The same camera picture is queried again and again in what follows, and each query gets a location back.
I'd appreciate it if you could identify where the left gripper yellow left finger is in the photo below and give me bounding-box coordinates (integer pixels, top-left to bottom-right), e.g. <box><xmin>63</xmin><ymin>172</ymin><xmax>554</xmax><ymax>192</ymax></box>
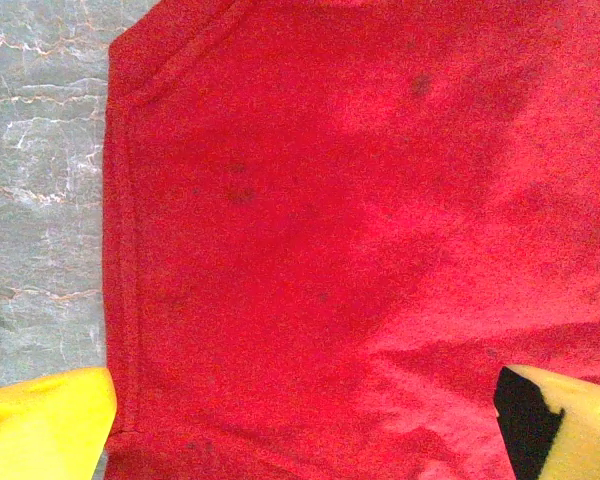
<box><xmin>0</xmin><ymin>366</ymin><xmax>117</xmax><ymax>480</ymax></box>

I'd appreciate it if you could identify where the red t-shirt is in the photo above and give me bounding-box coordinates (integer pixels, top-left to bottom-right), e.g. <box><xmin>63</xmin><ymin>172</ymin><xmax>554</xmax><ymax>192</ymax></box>
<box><xmin>102</xmin><ymin>0</ymin><xmax>600</xmax><ymax>480</ymax></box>

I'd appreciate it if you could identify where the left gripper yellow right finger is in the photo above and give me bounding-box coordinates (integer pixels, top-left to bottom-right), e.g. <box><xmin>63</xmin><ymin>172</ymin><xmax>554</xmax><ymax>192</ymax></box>
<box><xmin>494</xmin><ymin>364</ymin><xmax>600</xmax><ymax>480</ymax></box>

